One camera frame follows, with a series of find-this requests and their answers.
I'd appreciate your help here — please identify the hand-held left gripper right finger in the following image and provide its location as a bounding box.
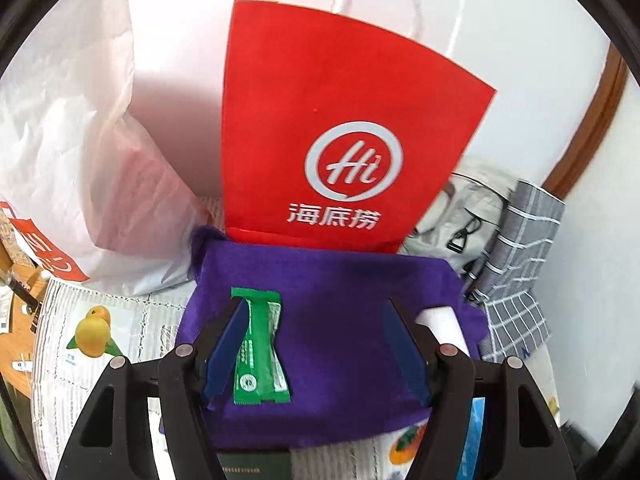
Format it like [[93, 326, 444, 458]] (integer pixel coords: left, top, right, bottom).
[[382, 297, 581, 480]]

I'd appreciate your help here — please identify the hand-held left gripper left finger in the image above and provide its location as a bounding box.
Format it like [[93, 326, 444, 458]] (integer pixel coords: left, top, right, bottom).
[[54, 299, 251, 480]]

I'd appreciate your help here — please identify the green sachet packet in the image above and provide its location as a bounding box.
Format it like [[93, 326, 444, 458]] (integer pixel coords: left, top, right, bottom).
[[230, 286, 292, 405]]

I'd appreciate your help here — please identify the white sponge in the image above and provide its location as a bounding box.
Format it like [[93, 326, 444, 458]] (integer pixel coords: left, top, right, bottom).
[[417, 305, 471, 356]]

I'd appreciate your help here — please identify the purple fleece cloth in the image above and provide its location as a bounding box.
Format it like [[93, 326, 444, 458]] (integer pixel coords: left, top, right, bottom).
[[160, 225, 488, 451]]

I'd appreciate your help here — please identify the blue tissue pack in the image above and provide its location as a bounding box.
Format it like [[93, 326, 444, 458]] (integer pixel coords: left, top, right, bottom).
[[457, 396, 487, 480]]

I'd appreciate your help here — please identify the dark green box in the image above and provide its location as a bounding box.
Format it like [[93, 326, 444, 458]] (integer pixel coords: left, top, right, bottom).
[[217, 447, 293, 480]]

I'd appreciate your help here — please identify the grey checked cushion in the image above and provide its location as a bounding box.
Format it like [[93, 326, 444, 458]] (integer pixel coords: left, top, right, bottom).
[[462, 179, 567, 363]]

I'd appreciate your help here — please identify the grey fabric bag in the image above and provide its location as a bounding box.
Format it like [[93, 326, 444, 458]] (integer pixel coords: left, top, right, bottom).
[[402, 157, 516, 281]]

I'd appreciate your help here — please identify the white plastic bag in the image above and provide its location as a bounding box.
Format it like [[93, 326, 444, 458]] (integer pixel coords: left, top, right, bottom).
[[0, 0, 236, 297]]

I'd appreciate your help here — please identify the red paper bag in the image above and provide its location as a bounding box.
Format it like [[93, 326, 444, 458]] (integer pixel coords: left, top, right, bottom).
[[220, 0, 498, 256]]

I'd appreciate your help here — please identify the brown door frame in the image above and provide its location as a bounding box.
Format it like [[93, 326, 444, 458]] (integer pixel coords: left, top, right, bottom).
[[542, 42, 630, 201]]

